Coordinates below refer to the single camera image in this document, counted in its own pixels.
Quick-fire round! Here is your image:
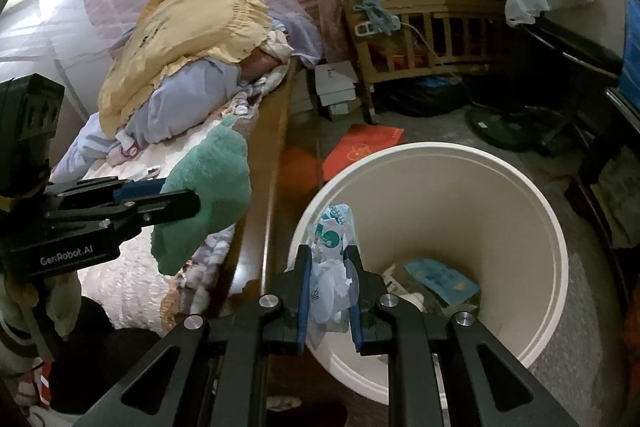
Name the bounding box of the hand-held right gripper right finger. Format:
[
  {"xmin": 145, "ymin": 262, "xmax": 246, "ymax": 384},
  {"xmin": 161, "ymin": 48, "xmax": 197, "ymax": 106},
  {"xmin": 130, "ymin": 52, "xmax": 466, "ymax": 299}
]
[{"xmin": 344, "ymin": 244, "xmax": 581, "ymax": 427}]

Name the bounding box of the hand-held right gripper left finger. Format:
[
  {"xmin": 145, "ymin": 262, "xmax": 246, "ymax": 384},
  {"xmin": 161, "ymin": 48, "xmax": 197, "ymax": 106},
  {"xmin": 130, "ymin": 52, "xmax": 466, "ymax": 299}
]
[{"xmin": 72, "ymin": 244, "xmax": 313, "ymax": 427}]

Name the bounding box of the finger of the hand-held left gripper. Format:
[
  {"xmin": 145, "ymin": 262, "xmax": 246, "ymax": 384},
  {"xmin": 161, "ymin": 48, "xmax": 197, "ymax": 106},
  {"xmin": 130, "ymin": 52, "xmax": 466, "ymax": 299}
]
[
  {"xmin": 47, "ymin": 177, "xmax": 168, "ymax": 208},
  {"xmin": 45, "ymin": 189, "xmax": 202, "ymax": 234}
]

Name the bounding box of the grey-white plastic wrapper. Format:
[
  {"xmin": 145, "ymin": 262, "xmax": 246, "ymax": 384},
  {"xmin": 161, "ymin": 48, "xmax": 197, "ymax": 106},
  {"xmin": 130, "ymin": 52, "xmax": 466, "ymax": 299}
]
[{"xmin": 382, "ymin": 262, "xmax": 431, "ymax": 313}]

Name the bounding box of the green plush cloth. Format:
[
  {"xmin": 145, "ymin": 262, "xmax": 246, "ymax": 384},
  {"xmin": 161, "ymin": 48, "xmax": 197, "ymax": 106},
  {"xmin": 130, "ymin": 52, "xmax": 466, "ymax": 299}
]
[{"xmin": 151, "ymin": 114, "xmax": 252, "ymax": 277}]

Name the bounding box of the white wrapper with teal print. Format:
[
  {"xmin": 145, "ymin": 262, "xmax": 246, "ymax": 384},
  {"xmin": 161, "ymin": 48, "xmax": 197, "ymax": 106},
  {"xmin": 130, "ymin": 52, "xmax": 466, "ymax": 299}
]
[{"xmin": 306, "ymin": 203, "xmax": 362, "ymax": 333}]

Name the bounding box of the blue snack packet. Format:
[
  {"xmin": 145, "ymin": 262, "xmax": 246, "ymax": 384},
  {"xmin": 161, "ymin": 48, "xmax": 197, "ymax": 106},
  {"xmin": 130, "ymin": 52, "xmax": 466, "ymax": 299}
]
[{"xmin": 404, "ymin": 258, "xmax": 482, "ymax": 308}]

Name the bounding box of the cream round bin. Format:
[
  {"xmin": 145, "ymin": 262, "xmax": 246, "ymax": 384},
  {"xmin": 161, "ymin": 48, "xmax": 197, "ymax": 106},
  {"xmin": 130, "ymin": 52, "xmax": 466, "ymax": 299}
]
[{"xmin": 287, "ymin": 142, "xmax": 570, "ymax": 408}]

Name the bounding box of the white bottle with pink label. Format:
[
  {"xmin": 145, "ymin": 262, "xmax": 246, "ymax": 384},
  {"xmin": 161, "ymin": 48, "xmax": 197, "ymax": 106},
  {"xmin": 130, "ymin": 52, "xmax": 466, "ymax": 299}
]
[{"xmin": 114, "ymin": 130, "xmax": 143, "ymax": 160}]

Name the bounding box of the pale pink textured bedspread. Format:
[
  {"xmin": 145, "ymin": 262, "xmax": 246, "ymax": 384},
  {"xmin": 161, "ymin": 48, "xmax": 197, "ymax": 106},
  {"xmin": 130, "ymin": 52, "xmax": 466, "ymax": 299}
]
[{"xmin": 50, "ymin": 117, "xmax": 241, "ymax": 333}]

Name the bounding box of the red flat box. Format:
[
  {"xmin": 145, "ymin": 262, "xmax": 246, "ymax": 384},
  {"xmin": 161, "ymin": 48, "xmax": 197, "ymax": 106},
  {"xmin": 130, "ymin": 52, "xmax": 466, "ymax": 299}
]
[{"xmin": 321, "ymin": 124, "xmax": 405, "ymax": 182}]

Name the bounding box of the yellow blanket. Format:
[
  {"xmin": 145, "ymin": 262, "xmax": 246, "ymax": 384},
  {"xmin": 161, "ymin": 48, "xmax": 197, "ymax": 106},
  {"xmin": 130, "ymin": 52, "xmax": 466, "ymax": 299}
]
[{"xmin": 97, "ymin": 0, "xmax": 277, "ymax": 138}]

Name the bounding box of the white cardboard box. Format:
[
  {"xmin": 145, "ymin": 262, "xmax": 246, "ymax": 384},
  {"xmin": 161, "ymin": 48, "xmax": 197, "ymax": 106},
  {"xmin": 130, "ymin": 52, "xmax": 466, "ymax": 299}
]
[
  {"xmin": 320, "ymin": 92, "xmax": 362, "ymax": 122},
  {"xmin": 314, "ymin": 61, "xmax": 359, "ymax": 96}
]

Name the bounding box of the black plastic bag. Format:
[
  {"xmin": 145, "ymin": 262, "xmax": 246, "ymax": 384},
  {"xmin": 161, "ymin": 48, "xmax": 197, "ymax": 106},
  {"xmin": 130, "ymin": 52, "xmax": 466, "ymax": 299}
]
[{"xmin": 385, "ymin": 77, "xmax": 471, "ymax": 118}]

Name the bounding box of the dark floor fan base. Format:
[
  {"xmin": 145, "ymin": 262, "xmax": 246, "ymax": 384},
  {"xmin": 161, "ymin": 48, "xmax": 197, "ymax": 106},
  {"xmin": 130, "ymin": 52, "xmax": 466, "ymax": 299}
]
[{"xmin": 465, "ymin": 104, "xmax": 551, "ymax": 152}]

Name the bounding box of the teal cloth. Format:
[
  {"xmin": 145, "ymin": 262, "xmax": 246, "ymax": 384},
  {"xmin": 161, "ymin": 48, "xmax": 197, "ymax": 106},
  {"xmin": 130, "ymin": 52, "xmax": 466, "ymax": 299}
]
[{"xmin": 352, "ymin": 0, "xmax": 401, "ymax": 34}]

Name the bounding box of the wooden crib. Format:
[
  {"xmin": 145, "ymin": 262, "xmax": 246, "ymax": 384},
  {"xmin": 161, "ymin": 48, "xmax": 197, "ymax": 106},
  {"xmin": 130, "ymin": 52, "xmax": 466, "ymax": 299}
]
[{"xmin": 324, "ymin": 0, "xmax": 511, "ymax": 125}]

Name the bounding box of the blue plastic box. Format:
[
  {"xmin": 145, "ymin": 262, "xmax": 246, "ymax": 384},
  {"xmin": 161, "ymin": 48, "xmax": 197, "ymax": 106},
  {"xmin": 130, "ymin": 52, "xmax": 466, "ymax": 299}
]
[{"xmin": 621, "ymin": 2, "xmax": 640, "ymax": 92}]

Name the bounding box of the wooden bed frame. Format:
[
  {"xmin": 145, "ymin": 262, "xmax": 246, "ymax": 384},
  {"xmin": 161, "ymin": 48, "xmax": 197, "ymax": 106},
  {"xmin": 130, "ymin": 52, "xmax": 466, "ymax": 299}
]
[{"xmin": 210, "ymin": 57, "xmax": 301, "ymax": 323}]

